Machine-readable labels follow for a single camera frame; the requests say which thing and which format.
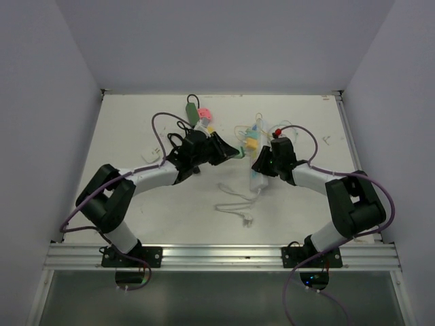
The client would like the pink plug adapter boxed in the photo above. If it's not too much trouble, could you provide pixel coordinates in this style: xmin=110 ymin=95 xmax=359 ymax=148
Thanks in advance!
xmin=197 ymin=107 xmax=213 ymax=122

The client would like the white power cord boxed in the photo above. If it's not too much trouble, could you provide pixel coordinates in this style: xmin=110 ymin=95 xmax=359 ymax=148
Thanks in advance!
xmin=214 ymin=182 xmax=264 ymax=227

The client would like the white power strip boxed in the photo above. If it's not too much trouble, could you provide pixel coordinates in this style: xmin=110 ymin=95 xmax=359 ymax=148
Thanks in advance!
xmin=245 ymin=113 xmax=268 ymax=192

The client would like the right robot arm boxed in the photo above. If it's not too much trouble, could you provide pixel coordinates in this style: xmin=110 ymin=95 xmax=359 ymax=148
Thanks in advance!
xmin=251 ymin=137 xmax=387 ymax=267

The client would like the yellow usb charger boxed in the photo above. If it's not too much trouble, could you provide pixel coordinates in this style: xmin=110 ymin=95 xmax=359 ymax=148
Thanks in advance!
xmin=245 ymin=137 xmax=258 ymax=151

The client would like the green power strip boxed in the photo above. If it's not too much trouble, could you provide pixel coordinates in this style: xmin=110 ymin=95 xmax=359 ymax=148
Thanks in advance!
xmin=185 ymin=103 xmax=200 ymax=127

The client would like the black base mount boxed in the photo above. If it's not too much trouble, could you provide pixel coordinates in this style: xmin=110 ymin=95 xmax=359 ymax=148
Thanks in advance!
xmin=281 ymin=242 xmax=343 ymax=269
xmin=99 ymin=246 xmax=163 ymax=268

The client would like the green usb charger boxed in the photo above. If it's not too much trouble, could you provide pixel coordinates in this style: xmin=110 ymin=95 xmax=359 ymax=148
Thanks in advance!
xmin=233 ymin=147 xmax=245 ymax=159

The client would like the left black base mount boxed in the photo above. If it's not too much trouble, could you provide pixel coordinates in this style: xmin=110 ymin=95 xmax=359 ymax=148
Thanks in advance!
xmin=99 ymin=246 xmax=163 ymax=268

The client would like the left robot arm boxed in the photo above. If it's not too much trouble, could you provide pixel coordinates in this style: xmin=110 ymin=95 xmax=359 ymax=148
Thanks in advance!
xmin=75 ymin=130 xmax=239 ymax=267

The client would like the yellow charging cable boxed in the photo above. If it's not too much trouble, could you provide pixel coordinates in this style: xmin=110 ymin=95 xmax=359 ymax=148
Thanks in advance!
xmin=233 ymin=113 xmax=273 ymax=147

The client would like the aluminium front rail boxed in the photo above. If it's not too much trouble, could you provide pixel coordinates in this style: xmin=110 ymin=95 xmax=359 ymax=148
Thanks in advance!
xmin=43 ymin=243 xmax=401 ymax=272

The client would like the black power cord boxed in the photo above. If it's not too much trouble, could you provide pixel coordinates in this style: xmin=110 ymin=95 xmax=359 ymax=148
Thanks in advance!
xmin=167 ymin=94 xmax=201 ymax=153

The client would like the white usb charger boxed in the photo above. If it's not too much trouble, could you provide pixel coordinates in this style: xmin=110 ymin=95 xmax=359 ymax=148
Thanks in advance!
xmin=141 ymin=147 xmax=162 ymax=164

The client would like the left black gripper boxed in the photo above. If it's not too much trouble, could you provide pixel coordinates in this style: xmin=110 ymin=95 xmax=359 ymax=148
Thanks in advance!
xmin=191 ymin=131 xmax=238 ymax=167

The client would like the light green charging cable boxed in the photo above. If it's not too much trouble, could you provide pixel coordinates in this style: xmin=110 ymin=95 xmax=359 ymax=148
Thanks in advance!
xmin=264 ymin=119 xmax=300 ymax=140

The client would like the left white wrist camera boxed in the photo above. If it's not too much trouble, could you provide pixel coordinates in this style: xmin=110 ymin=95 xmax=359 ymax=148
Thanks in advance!
xmin=194 ymin=119 xmax=211 ymax=137

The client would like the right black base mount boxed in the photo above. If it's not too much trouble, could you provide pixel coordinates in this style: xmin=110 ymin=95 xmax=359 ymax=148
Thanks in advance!
xmin=281 ymin=242 xmax=343 ymax=269

